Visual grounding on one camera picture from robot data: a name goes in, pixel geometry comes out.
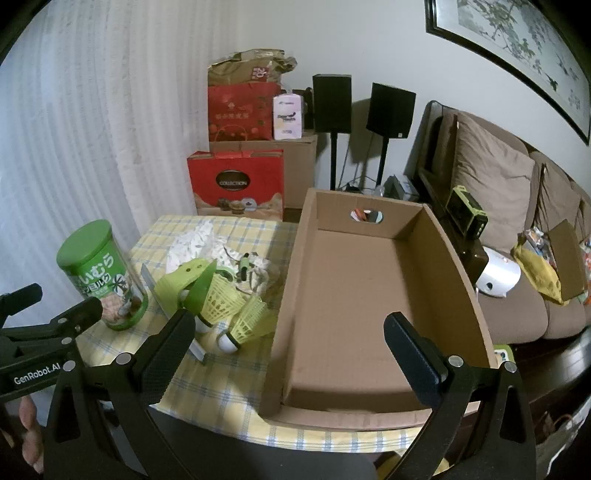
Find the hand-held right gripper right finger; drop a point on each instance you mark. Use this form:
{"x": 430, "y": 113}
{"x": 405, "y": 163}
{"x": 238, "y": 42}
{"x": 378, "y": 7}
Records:
{"x": 413, "y": 360}

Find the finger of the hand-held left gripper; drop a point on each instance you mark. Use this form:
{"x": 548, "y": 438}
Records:
{"x": 18, "y": 301}
{"x": 69, "y": 319}

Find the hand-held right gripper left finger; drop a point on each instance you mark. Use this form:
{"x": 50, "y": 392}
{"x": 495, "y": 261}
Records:
{"x": 161, "y": 348}

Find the green snack can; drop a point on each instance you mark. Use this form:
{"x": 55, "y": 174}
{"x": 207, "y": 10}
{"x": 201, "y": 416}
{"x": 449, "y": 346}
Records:
{"x": 92, "y": 277}

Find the white plastic bag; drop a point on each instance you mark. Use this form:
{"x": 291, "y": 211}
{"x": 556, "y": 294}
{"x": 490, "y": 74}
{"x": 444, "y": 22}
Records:
{"x": 198, "y": 240}

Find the green carabiner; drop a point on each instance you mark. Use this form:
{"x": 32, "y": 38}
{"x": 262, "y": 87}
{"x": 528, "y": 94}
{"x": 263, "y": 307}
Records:
{"x": 242, "y": 266}

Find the person's left hand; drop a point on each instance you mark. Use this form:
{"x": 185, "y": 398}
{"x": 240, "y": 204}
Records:
{"x": 27, "y": 434}

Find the yellow checkered tablecloth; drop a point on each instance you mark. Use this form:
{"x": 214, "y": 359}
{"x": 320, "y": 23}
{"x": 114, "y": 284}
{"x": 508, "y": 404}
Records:
{"x": 221, "y": 387}

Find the green lunch box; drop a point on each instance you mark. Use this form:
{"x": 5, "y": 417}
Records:
{"x": 502, "y": 356}

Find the brown sofa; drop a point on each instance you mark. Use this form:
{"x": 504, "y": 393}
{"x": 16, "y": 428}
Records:
{"x": 508, "y": 314}

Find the white round device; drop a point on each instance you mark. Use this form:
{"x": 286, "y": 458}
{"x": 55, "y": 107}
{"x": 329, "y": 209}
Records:
{"x": 501, "y": 277}

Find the yellow cloth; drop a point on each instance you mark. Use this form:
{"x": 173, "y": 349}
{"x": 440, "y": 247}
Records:
{"x": 535, "y": 272}

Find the green black radio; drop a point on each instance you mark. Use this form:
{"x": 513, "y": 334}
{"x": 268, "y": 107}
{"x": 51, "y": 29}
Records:
{"x": 464, "y": 212}

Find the dark grey chair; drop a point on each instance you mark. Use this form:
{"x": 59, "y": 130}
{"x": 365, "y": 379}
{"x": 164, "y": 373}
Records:
{"x": 277, "y": 457}

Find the pale shopping bag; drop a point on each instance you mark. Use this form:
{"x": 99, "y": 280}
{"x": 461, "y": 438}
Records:
{"x": 558, "y": 434}

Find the grey white box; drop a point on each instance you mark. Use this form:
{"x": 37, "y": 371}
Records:
{"x": 399, "y": 187}

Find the white curtain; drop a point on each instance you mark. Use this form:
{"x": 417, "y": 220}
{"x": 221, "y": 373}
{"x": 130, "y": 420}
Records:
{"x": 92, "y": 138}

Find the red gift box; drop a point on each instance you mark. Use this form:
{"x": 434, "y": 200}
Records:
{"x": 235, "y": 180}

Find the cardboard piece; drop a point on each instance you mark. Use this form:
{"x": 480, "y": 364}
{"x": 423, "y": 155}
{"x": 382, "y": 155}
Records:
{"x": 568, "y": 258}

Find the large tan cushion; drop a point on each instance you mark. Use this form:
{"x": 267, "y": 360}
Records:
{"x": 494, "y": 184}

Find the small tan cushion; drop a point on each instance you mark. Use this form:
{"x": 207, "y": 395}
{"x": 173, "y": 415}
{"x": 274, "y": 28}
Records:
{"x": 558, "y": 198}

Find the large closed cardboard box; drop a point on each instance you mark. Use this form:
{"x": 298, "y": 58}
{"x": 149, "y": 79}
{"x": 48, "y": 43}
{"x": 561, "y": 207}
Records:
{"x": 300, "y": 170}

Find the red gift bag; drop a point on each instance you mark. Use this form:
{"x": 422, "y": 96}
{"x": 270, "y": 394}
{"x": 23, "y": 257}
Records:
{"x": 240, "y": 115}

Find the black speaker on stand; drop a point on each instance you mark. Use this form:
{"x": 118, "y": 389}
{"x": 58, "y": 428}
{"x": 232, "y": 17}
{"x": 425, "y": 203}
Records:
{"x": 390, "y": 110}
{"x": 331, "y": 104}

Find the white pink carton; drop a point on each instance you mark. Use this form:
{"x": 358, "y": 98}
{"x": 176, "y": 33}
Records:
{"x": 287, "y": 117}

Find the gold crumpled bag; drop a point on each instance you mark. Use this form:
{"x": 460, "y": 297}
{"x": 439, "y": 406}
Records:
{"x": 249, "y": 67}

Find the framed ink painting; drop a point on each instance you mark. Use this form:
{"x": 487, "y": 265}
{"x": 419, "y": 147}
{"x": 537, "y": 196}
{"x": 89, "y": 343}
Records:
{"x": 508, "y": 41}

